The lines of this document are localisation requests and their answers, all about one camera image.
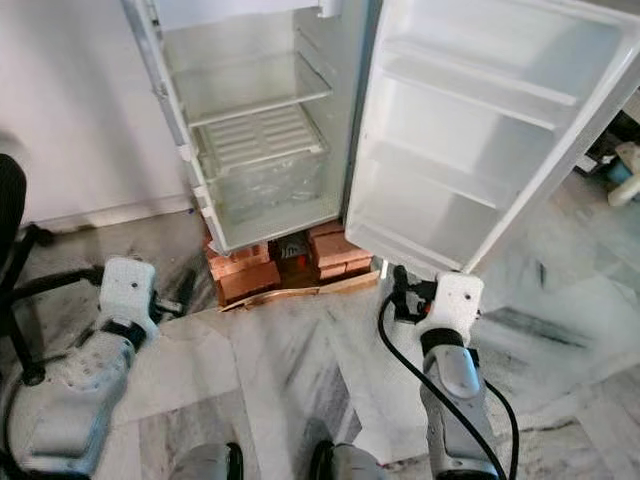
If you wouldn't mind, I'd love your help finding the black office chair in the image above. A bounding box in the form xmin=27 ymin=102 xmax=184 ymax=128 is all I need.
xmin=0 ymin=150 xmax=107 ymax=387

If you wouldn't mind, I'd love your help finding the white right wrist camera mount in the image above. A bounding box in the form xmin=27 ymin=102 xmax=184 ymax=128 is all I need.
xmin=422 ymin=272 xmax=484 ymax=336

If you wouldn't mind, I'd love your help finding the grey robot right leg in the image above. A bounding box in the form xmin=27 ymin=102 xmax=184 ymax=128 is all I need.
xmin=310 ymin=440 xmax=393 ymax=480

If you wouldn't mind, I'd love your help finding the thin wooden board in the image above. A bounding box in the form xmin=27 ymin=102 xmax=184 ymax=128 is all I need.
xmin=220 ymin=270 xmax=382 ymax=313

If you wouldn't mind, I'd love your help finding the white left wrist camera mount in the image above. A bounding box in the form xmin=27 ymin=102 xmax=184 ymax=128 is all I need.
xmin=100 ymin=257 xmax=159 ymax=324

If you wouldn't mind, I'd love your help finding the white fridge door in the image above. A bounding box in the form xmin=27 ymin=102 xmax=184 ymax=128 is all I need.
xmin=345 ymin=0 xmax=640 ymax=280

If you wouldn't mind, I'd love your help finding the clear crisper drawer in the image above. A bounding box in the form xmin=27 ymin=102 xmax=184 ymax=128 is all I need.
xmin=195 ymin=103 xmax=329 ymax=224

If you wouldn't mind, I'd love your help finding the glass fridge shelf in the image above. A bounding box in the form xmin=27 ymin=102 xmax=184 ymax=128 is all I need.
xmin=170 ymin=50 xmax=333 ymax=129

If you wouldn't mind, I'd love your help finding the white teal object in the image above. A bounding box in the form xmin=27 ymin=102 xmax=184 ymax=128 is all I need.
xmin=575 ymin=130 xmax=640 ymax=211

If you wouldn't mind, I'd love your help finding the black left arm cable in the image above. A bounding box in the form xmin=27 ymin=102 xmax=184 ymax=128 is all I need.
xmin=0 ymin=390 xmax=61 ymax=480

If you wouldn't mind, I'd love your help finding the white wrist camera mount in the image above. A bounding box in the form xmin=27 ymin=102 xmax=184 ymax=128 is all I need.
xmin=100 ymin=257 xmax=159 ymax=324
xmin=422 ymin=272 xmax=484 ymax=336

